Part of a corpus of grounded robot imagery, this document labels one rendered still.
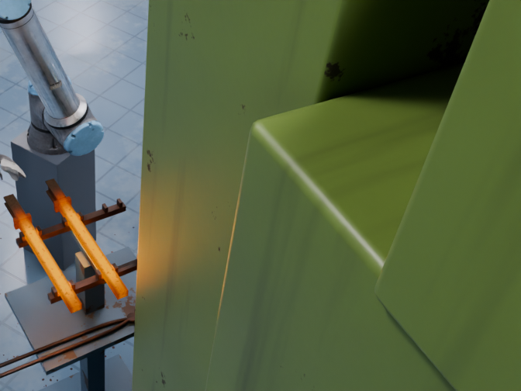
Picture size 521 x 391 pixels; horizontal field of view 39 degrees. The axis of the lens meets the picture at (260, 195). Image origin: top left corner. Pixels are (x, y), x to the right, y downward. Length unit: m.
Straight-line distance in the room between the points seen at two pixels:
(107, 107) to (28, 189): 1.14
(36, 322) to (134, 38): 2.68
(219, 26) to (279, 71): 0.15
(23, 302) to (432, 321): 1.75
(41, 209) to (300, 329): 2.27
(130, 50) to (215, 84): 3.42
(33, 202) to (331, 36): 2.32
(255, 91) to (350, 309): 0.35
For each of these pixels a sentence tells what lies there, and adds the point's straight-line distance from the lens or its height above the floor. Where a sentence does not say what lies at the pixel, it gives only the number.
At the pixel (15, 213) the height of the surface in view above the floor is 0.96.
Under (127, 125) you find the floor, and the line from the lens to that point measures 3.90.
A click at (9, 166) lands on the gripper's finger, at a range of 2.25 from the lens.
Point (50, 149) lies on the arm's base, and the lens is 2.80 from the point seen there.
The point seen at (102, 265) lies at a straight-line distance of 1.96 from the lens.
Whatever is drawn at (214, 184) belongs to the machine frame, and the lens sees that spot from 1.14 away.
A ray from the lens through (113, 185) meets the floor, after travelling 3.55.
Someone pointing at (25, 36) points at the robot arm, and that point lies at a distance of 2.29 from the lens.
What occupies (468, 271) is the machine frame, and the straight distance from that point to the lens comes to 0.56.
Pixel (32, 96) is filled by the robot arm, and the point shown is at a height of 0.83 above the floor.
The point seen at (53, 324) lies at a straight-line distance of 2.19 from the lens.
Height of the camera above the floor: 2.46
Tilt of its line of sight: 43 degrees down
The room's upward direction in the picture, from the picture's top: 11 degrees clockwise
